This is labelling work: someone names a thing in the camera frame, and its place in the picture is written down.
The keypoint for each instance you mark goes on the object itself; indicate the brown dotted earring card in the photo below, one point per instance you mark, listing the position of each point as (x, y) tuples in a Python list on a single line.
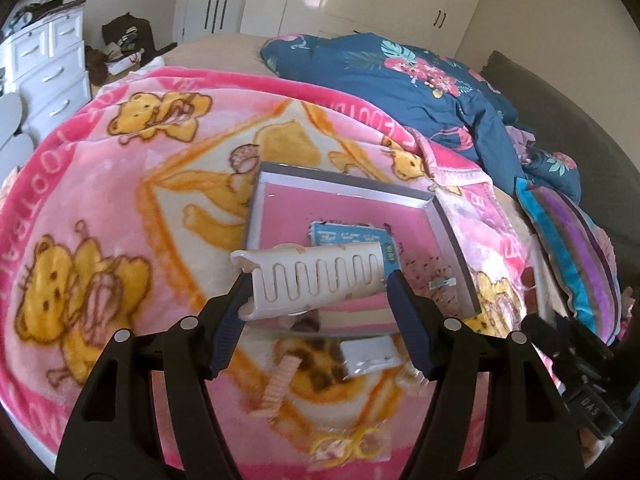
[(431, 277)]

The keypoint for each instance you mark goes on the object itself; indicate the striped purple blue pillow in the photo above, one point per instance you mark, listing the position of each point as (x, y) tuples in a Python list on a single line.
[(581, 257)]

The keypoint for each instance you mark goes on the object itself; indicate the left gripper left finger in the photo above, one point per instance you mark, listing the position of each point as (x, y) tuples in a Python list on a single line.
[(112, 432)]

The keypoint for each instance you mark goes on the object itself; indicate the blue printed card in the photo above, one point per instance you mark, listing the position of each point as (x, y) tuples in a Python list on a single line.
[(331, 233)]

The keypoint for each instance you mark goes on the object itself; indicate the pink bear fleece blanket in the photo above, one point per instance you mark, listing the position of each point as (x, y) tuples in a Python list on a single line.
[(126, 215)]

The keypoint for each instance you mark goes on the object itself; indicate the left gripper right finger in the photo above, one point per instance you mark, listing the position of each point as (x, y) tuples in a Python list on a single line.
[(528, 432)]

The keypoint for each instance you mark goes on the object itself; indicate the yellow hoop earrings packet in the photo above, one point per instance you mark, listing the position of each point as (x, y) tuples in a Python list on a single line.
[(336, 448)]

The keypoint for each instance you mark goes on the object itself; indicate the white hair claw clip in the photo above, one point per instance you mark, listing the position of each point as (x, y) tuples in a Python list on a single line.
[(292, 279)]

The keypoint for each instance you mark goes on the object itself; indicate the blue floral duvet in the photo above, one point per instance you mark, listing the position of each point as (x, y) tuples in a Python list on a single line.
[(431, 95)]

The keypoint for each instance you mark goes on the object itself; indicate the white drawer chest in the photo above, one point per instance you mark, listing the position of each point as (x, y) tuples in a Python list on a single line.
[(44, 63)]

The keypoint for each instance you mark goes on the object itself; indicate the dark green headboard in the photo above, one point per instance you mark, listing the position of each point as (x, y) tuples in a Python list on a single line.
[(610, 181)]

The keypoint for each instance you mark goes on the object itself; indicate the grey tray with pink lining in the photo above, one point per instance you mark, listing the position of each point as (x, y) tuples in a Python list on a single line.
[(312, 207)]

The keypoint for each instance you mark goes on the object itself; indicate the peach spiral hair clip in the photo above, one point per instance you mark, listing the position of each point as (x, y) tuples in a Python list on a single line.
[(277, 387)]

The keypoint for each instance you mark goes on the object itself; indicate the black bag on floor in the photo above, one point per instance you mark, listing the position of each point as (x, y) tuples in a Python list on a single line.
[(134, 35)]

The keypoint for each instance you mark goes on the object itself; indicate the clear plastic packet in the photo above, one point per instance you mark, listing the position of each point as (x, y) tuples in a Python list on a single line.
[(371, 355)]

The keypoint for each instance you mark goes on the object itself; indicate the beige bed sheet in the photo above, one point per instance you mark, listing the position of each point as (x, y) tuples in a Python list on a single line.
[(234, 53)]

